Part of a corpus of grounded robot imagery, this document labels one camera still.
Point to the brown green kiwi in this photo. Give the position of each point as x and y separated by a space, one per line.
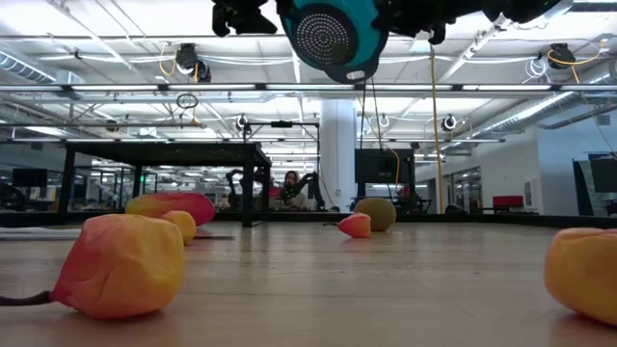
381 209

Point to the silver air duct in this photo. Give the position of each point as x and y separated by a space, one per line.
530 113
24 67

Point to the thin black camera gantry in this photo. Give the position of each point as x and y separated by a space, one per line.
282 124

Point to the small red pepper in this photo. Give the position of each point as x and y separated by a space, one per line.
356 225

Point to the red yellow mango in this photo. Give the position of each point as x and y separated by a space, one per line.
183 205

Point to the black background robot arm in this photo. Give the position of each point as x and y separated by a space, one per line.
236 185
311 188

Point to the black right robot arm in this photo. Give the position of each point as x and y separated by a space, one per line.
520 9

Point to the yellow orange toy pear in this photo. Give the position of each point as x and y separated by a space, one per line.
120 265
583 274
183 224

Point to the teal collapsible colander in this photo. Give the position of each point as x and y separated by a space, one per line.
328 38

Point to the white round column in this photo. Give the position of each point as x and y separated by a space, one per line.
337 144

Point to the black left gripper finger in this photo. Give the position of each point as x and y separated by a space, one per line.
258 25

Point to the black computer monitor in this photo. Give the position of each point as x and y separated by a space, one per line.
606 174
29 177

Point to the black display screen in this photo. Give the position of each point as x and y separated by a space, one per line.
381 166

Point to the long ceiling light bar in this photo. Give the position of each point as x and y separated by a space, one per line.
482 88

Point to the black upright panel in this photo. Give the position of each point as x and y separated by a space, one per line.
582 188

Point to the person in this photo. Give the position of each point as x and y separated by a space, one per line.
291 180

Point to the black perforated metal stand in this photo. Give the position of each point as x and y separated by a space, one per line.
164 154

